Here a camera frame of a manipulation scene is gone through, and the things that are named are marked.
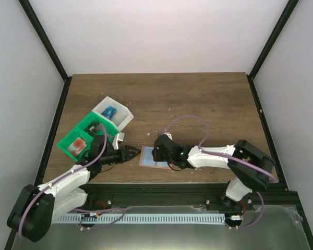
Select purple cable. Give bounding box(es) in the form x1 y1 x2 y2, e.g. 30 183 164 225
17 123 126 240
164 115 277 230

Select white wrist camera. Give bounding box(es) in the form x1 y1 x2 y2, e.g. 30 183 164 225
163 132 173 140
112 132 125 150

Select white plastic bin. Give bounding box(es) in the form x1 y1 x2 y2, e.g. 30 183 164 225
92 96 134 132

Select light blue slotted cable duct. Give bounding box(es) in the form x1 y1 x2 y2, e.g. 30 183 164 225
54 214 225 225

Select black card in bin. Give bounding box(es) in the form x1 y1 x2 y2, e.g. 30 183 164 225
84 121 101 136

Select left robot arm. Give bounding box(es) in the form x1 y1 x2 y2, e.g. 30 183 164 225
6 134 141 242

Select black frame post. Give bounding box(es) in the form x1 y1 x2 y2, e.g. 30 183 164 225
249 0 300 79
17 0 69 81

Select left black frame post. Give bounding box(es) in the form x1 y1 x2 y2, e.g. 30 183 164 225
17 0 69 81

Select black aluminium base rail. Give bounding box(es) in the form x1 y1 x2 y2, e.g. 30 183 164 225
81 183 300 213

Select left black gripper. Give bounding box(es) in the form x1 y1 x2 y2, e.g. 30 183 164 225
100 145 141 165

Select right black frame post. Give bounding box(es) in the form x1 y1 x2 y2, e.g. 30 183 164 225
249 0 300 79

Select red dot card in bin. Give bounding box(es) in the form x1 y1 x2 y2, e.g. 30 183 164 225
67 137 87 157

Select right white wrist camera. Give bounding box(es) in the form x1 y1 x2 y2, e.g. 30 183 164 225
163 132 173 140

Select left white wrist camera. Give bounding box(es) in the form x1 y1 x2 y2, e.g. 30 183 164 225
112 132 125 150

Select green plastic bin middle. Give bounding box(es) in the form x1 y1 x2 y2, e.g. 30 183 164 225
76 111 118 141

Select blue card in bin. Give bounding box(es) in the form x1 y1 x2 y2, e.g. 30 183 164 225
101 106 117 120

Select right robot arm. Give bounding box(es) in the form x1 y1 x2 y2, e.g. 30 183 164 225
151 134 276 210

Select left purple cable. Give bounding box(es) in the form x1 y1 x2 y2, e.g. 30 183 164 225
17 123 126 240

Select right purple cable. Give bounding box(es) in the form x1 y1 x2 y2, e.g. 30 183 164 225
164 115 277 230

